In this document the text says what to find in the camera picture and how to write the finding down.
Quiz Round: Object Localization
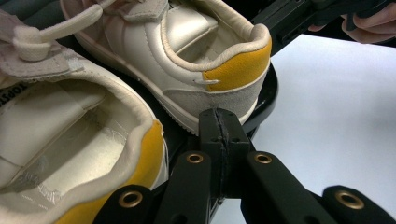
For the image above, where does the dark cloth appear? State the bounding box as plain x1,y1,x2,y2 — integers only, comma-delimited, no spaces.
0,0,68,30

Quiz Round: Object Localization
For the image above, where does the black tray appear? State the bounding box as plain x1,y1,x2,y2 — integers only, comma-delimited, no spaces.
55,35,280,200

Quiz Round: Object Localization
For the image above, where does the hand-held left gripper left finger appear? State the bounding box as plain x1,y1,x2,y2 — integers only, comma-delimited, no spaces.
198,108,226,200

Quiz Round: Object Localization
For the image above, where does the cream sneaker yellow heel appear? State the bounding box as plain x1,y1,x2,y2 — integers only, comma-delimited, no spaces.
0,4,171,224
60,0,273,135

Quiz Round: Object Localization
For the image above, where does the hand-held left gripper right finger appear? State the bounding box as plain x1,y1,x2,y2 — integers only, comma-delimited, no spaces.
216,108,252,200

